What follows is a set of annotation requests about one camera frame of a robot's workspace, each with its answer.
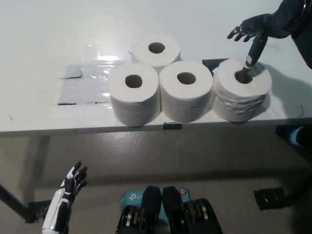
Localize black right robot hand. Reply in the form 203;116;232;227
227;13;277;74

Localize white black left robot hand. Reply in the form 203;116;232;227
41;161;88;231

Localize crinkled white toilet paper roll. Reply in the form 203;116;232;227
212;58;273;122

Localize smooth white toilet paper roll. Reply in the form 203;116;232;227
131;33;182;73
158;60;213;123
107;63;160;127

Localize black slanted table leg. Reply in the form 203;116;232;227
284;168;312;208
0;182;29;220

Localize black taped table patch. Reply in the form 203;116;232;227
202;58;229;72

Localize teal tp-link box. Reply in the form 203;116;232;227
119;186;190;217

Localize clear plastic sheet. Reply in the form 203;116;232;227
51;42;134;107

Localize small black tape strip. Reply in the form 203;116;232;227
162;122;183;130

